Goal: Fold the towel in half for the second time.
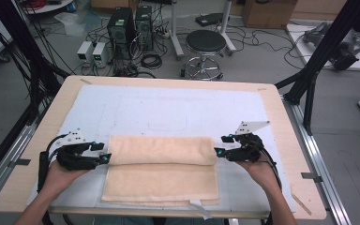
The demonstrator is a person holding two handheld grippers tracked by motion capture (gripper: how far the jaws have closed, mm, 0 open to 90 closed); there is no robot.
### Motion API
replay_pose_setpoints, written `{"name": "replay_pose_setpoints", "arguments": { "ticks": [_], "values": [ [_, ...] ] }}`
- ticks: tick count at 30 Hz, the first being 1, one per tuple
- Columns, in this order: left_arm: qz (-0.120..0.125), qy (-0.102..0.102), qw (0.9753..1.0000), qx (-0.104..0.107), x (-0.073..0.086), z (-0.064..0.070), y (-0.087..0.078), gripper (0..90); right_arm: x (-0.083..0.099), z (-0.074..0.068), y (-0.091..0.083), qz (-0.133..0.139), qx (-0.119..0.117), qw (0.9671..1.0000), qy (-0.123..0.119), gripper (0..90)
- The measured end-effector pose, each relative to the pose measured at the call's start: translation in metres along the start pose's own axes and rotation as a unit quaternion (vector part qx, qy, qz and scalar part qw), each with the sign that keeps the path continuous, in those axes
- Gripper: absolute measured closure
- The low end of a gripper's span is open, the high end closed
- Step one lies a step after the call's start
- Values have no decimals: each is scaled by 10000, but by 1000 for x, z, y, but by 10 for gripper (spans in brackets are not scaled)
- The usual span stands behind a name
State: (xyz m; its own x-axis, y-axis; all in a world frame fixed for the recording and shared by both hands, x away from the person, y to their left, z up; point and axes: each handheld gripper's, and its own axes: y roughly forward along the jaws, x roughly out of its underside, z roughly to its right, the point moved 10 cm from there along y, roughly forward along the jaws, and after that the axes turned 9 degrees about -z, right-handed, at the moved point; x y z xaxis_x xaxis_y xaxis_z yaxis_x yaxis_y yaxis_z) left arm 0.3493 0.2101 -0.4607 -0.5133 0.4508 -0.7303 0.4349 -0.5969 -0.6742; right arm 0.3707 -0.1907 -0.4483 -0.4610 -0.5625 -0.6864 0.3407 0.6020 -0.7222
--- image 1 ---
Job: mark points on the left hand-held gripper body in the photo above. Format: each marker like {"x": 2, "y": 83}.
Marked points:
{"x": 75, "y": 156}

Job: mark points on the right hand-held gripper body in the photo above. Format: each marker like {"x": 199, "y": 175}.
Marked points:
{"x": 247, "y": 146}

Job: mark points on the cream terry towel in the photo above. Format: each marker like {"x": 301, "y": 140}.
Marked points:
{"x": 162, "y": 175}

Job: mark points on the person's left hand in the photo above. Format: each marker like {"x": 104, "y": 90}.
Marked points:
{"x": 61, "y": 179}

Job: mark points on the person's right hand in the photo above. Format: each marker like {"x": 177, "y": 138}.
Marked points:
{"x": 261, "y": 175}

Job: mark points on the white foam mat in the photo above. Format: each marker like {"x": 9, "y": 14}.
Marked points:
{"x": 168, "y": 106}

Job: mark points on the thin wooden stick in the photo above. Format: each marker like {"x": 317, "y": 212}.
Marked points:
{"x": 301, "y": 203}

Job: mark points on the white power supply unit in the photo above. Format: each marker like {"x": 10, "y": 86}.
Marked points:
{"x": 100, "y": 53}
{"x": 84, "y": 51}

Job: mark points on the black round stool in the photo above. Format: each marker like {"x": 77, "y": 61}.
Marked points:
{"x": 205, "y": 40}

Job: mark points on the white desk leg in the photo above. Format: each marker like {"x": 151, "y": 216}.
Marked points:
{"x": 175, "y": 31}
{"x": 226, "y": 25}

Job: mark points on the white base board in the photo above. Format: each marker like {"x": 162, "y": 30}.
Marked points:
{"x": 300, "y": 43}

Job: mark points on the large black computer tower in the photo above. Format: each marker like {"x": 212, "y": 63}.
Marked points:
{"x": 120, "y": 28}

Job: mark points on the flat black device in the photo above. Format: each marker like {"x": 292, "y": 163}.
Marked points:
{"x": 208, "y": 19}

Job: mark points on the clear plastic bag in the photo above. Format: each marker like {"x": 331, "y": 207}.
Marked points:
{"x": 75, "y": 23}

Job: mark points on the slim black computer tower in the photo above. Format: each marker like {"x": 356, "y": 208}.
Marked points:
{"x": 144, "y": 26}

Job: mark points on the cardboard box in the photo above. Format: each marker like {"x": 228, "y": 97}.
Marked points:
{"x": 268, "y": 14}

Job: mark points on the white round table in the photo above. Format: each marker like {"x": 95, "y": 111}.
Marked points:
{"x": 50, "y": 7}

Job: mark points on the aluminium rail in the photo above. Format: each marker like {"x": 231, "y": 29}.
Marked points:
{"x": 9, "y": 159}
{"x": 318, "y": 156}

